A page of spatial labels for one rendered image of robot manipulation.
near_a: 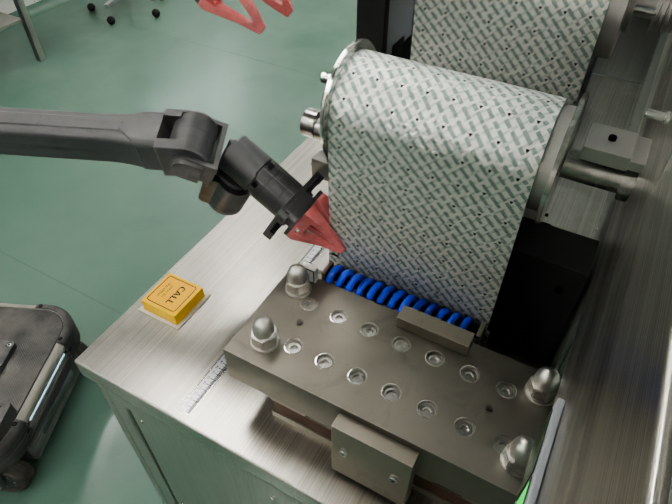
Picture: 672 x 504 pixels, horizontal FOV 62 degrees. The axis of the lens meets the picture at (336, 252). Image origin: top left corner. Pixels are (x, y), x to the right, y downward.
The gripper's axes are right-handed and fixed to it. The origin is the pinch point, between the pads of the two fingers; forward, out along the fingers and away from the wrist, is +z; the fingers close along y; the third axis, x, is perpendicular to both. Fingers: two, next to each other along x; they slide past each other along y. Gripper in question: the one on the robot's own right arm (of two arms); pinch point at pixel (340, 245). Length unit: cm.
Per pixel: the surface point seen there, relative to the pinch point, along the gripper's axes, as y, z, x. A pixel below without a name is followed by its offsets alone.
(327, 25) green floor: -282, -87, -174
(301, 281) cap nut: 7.7, -1.0, -1.5
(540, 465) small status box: 26.6, 18.4, 28.7
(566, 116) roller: -5.1, 7.2, 32.2
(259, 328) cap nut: 17.4, -1.4, -0.4
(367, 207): 0.3, -1.0, 9.4
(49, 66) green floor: -148, -190, -234
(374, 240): 0.2, 2.6, 5.7
